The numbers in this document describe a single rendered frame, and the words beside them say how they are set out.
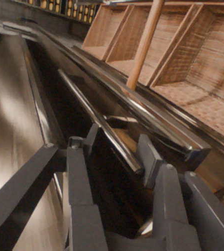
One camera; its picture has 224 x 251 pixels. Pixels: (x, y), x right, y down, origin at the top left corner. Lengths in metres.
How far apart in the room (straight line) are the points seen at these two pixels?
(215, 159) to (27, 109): 0.54
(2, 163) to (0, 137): 0.07
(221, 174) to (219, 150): 0.09
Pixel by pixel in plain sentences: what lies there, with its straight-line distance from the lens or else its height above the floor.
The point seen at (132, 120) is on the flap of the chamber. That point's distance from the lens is 0.24.
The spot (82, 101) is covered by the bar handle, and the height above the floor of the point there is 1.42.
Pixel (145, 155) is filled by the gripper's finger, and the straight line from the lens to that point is 0.17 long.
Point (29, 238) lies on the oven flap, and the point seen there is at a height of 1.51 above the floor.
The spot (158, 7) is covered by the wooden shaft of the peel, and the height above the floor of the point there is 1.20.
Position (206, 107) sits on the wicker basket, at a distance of 0.86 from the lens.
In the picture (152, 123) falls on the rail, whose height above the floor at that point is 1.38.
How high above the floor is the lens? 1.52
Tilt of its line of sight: 33 degrees down
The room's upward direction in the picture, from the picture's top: 91 degrees counter-clockwise
